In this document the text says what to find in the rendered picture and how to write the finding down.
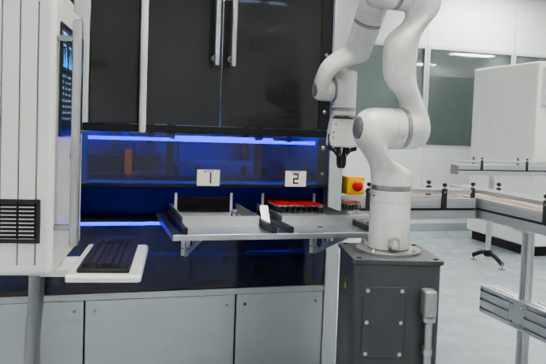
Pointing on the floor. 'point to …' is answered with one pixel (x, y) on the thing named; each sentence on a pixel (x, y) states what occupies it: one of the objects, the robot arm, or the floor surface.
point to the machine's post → (331, 197)
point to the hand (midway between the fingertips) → (341, 162)
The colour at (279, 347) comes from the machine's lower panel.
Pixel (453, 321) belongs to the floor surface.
